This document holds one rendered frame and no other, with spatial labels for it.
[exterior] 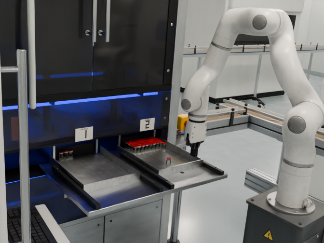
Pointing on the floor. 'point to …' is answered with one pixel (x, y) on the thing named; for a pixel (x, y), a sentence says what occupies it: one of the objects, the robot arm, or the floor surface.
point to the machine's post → (178, 41)
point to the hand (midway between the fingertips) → (194, 151)
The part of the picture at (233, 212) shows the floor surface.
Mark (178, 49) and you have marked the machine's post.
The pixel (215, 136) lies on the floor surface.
